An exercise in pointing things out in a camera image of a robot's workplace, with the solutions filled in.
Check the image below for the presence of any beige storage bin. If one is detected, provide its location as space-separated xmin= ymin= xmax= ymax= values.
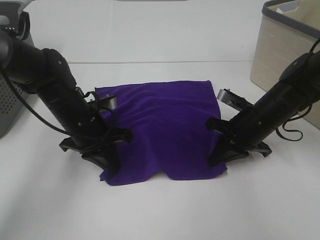
xmin=250 ymin=0 xmax=320 ymax=131

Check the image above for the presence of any grey perforated laundry basket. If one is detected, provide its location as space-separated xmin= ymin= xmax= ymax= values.
xmin=0 ymin=0 xmax=34 ymax=138

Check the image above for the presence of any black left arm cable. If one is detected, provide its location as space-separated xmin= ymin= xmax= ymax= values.
xmin=0 ymin=11 xmax=121 ymax=141

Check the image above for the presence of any purple towel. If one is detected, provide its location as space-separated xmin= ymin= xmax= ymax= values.
xmin=95 ymin=80 xmax=227 ymax=186

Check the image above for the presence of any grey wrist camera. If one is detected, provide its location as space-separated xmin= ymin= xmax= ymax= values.
xmin=216 ymin=88 xmax=253 ymax=112
xmin=88 ymin=95 xmax=118 ymax=110

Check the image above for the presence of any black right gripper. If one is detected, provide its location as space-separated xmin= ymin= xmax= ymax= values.
xmin=205 ymin=117 xmax=272 ymax=167

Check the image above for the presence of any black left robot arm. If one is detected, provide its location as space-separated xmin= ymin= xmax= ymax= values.
xmin=0 ymin=31 xmax=134 ymax=174

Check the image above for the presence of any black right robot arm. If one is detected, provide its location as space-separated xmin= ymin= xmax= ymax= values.
xmin=205 ymin=40 xmax=320 ymax=166

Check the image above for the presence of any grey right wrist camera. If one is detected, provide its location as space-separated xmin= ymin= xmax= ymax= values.
xmin=216 ymin=88 xmax=253 ymax=112

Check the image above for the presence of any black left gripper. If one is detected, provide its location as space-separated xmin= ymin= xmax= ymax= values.
xmin=59 ymin=127 xmax=133 ymax=175

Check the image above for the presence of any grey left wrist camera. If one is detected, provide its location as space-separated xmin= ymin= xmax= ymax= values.
xmin=88 ymin=95 xmax=118 ymax=110

